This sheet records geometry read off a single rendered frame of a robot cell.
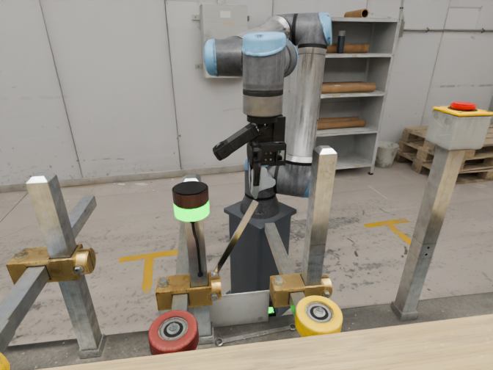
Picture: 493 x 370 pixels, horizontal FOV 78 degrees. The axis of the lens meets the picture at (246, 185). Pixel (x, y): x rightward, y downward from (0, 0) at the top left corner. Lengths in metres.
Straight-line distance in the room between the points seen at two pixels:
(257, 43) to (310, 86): 0.66
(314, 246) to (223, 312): 0.28
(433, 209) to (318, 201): 0.26
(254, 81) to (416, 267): 0.56
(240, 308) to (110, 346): 0.31
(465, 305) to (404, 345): 0.48
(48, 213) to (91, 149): 2.84
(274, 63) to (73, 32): 2.76
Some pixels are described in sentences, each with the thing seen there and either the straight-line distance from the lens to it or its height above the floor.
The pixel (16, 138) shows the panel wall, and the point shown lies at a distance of 3.62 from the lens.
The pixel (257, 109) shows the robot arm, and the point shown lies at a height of 1.21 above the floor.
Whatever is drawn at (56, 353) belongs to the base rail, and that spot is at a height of 0.70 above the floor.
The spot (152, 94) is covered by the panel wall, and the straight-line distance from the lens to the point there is 3.25.
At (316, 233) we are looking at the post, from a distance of 0.65.
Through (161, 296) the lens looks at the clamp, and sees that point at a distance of 0.69.
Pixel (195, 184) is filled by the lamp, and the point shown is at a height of 1.11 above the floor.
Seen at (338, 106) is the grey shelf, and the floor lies 0.70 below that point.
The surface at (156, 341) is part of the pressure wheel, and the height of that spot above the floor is 0.91.
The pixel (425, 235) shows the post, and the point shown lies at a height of 0.95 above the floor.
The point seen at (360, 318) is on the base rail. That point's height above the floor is 0.70.
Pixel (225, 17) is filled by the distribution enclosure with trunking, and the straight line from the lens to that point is 3.03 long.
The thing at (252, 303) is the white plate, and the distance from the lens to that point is 0.79.
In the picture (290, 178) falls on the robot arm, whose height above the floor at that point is 0.81.
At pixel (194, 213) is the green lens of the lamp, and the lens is 0.51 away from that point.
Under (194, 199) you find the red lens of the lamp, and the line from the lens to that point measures 0.50.
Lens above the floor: 1.33
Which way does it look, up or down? 25 degrees down
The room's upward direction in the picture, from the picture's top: straight up
